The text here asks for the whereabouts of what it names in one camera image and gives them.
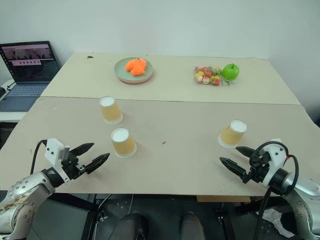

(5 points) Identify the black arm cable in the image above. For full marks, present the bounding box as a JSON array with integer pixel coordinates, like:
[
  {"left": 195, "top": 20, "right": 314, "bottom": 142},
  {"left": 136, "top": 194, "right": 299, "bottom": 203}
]
[
  {"left": 30, "top": 139, "right": 48, "bottom": 175},
  {"left": 249, "top": 140, "right": 300, "bottom": 240}
]

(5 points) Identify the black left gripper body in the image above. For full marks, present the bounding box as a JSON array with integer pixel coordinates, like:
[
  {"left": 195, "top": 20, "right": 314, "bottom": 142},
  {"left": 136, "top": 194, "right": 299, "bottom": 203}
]
[{"left": 61, "top": 150, "right": 87, "bottom": 180}]

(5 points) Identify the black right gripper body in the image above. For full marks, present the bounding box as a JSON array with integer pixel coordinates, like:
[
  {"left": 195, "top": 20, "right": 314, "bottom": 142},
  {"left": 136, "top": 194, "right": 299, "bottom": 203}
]
[{"left": 240, "top": 149, "right": 272, "bottom": 185}]

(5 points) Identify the green apple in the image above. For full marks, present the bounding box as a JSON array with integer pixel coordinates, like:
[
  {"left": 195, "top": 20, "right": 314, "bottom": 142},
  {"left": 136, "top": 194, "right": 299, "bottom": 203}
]
[{"left": 221, "top": 63, "right": 240, "bottom": 81}]

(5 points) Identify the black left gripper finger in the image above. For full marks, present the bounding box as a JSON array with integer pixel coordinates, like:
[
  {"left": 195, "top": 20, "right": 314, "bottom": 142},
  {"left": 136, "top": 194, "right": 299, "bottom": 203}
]
[
  {"left": 84, "top": 152, "right": 111, "bottom": 175},
  {"left": 69, "top": 142, "right": 95, "bottom": 158}
]

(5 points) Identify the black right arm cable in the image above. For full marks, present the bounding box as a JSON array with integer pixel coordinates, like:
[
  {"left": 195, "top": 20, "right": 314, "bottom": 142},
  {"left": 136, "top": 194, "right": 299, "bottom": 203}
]
[{"left": 249, "top": 140, "right": 300, "bottom": 240}]

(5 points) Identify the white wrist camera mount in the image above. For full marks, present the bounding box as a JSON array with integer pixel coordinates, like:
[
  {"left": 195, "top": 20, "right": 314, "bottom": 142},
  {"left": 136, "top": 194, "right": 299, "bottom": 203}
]
[
  {"left": 44, "top": 138, "right": 71, "bottom": 184},
  {"left": 260, "top": 138, "right": 290, "bottom": 188}
]

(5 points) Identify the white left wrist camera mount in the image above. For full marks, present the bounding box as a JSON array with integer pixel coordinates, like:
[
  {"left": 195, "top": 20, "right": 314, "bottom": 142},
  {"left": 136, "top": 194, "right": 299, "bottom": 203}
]
[{"left": 44, "top": 138, "right": 71, "bottom": 184}]

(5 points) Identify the green round plate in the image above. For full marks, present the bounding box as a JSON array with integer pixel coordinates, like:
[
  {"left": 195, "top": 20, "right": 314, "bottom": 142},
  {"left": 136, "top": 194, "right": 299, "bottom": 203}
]
[{"left": 114, "top": 56, "right": 155, "bottom": 84}]

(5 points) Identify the black table frame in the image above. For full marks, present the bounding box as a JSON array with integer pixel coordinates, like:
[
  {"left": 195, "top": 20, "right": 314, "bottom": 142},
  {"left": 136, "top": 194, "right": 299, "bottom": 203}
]
[{"left": 47, "top": 192, "right": 291, "bottom": 240}]

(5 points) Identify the clear tray of candies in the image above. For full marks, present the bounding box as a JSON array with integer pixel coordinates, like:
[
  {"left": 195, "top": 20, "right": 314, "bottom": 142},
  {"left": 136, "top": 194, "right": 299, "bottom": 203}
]
[{"left": 192, "top": 65, "right": 238, "bottom": 87}]

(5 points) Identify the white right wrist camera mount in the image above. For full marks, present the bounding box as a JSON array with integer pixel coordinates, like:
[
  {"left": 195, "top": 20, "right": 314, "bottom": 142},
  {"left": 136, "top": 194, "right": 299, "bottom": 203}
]
[{"left": 260, "top": 138, "right": 290, "bottom": 188}]

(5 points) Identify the dark rounded robot foot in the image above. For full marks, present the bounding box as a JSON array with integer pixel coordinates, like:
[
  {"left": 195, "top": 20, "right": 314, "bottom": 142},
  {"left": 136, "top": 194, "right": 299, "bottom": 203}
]
[
  {"left": 179, "top": 211, "right": 207, "bottom": 240},
  {"left": 109, "top": 211, "right": 149, "bottom": 240}
]

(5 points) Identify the orange plush toy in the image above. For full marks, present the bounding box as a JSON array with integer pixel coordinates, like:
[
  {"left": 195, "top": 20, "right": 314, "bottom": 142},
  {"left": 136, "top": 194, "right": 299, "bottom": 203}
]
[{"left": 124, "top": 57, "right": 147, "bottom": 76}]

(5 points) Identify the brown paper cup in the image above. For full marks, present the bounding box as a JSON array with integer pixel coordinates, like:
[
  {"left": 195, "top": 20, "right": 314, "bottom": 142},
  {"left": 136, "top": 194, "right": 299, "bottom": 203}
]
[
  {"left": 98, "top": 96, "right": 124, "bottom": 125},
  {"left": 110, "top": 127, "right": 138, "bottom": 159},
  {"left": 217, "top": 119, "right": 248, "bottom": 149}
]

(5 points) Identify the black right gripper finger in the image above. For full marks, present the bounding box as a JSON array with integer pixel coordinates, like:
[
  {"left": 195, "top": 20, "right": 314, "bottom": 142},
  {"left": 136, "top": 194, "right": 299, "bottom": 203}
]
[
  {"left": 235, "top": 146, "right": 256, "bottom": 159},
  {"left": 219, "top": 156, "right": 248, "bottom": 179}
]

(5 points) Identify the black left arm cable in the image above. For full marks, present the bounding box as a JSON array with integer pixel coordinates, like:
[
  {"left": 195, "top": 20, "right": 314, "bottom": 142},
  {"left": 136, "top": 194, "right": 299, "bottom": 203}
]
[{"left": 30, "top": 139, "right": 48, "bottom": 175}]

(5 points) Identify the open laptop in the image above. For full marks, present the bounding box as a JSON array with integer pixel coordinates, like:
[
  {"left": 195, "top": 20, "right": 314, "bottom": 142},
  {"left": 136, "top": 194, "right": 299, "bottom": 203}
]
[{"left": 0, "top": 40, "right": 61, "bottom": 112}]

